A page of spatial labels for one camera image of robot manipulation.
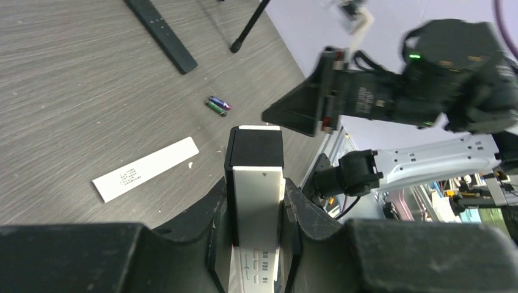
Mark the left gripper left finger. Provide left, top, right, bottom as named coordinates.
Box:
left=1, top=179, right=229, bottom=292

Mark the black remote control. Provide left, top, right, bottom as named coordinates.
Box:
left=125, top=0, right=198, bottom=74

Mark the white silver prism bar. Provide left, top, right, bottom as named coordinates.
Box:
left=224, top=125, right=285, bottom=292

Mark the dark green battery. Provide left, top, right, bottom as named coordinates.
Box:
left=205, top=101, right=227, bottom=117

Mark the black tripod stand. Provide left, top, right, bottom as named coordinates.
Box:
left=230, top=0, right=270, bottom=54

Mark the blue purple battery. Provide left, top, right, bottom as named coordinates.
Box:
left=209, top=96, right=232, bottom=111

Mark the white remote battery cover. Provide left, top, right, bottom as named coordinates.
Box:
left=92, top=137, right=199, bottom=203

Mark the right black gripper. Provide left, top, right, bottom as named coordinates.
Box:
left=261, top=46, right=349, bottom=137

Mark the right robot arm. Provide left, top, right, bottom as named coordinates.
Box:
left=261, top=19, right=517, bottom=199

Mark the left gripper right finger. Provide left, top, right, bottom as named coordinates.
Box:
left=281, top=179, right=517, bottom=292

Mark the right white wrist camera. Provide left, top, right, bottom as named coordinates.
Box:
left=330, top=0, right=374, bottom=56

